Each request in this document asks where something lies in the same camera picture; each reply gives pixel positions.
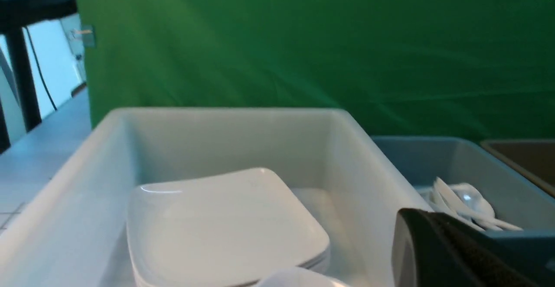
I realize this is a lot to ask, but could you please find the stack of white square plates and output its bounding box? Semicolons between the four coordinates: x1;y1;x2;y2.
131;245;332;287

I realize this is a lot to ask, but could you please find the black table frame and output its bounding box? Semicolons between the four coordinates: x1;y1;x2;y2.
0;0;78;133

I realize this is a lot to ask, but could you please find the teal plastic spoon bin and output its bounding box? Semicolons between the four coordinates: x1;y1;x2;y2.
371;135;555;287

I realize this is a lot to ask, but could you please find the large white square plate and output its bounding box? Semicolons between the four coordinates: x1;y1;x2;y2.
126;167;331;285

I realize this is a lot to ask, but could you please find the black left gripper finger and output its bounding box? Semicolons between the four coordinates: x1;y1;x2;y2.
391;208;555;287

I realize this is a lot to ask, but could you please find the large white plastic tub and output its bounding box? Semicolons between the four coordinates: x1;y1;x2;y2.
1;108;430;287

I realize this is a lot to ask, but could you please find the stack of small white bowls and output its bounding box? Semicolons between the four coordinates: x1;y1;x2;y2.
255;267;349;287

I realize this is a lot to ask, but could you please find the green backdrop cloth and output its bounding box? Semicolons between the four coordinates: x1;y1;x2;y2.
77;0;555;141

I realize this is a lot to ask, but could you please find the black cable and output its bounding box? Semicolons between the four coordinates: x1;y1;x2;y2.
25;27;58;112

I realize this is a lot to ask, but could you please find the tan plastic chopstick bin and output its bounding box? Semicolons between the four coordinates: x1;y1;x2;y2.
480;139;555;197

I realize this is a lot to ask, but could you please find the pile of white soup spoons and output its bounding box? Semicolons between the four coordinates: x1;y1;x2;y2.
415;178;523;232

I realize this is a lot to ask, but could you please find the silver binder clip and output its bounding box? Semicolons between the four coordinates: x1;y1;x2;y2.
69;26;96;48

